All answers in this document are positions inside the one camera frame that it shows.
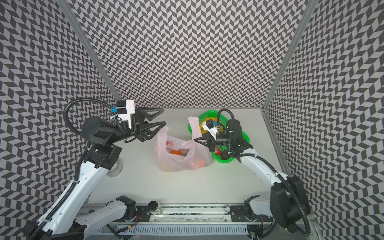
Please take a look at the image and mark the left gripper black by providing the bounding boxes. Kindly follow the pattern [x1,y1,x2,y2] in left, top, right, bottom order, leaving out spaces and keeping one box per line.
[105,106,166,145]

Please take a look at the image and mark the large orange fake orange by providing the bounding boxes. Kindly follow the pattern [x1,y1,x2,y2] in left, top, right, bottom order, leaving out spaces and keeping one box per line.
[192,159,205,170]

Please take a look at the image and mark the small orange fake tangerine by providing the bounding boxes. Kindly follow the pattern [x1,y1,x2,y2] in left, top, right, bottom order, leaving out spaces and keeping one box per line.
[169,150,182,156]

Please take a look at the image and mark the pink plastic bag peach print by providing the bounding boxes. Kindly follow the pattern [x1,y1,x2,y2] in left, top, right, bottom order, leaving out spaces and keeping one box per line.
[155,117,213,172]

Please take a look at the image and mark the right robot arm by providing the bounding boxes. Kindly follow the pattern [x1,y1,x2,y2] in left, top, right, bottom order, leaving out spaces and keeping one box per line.
[195,119,311,237]

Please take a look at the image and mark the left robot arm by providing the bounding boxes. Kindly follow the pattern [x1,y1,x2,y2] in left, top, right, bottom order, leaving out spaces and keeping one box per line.
[23,108,166,240]

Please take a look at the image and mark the dark fake plum right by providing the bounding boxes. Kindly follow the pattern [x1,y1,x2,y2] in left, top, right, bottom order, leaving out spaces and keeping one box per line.
[220,151,231,161]

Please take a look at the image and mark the green plastic basket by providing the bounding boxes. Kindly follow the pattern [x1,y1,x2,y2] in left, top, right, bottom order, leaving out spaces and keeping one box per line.
[194,109,253,163]

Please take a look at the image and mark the clear tape roll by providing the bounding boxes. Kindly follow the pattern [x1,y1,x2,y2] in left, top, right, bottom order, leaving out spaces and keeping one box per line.
[107,160,123,178]

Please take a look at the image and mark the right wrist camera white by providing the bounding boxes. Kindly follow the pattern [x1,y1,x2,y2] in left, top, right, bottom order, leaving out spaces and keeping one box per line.
[202,119,224,136]

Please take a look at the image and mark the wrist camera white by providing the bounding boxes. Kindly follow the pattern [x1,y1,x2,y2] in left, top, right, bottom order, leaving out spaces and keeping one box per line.
[202,119,224,136]
[111,100,136,129]

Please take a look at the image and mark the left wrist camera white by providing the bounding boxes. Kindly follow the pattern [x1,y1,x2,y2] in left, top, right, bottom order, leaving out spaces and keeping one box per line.
[111,100,136,129]

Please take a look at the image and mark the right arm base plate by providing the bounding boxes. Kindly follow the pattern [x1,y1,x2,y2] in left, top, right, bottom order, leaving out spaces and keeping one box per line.
[224,195,273,222]

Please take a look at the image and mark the aluminium front rail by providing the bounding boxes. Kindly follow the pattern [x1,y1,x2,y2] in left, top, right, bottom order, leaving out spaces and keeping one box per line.
[141,204,273,225]

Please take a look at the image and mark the black knob on rail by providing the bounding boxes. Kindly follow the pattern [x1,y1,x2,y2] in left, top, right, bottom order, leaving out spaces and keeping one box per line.
[148,201,161,214]

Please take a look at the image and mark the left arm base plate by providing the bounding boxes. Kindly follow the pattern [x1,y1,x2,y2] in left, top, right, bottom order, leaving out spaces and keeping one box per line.
[116,196,151,223]

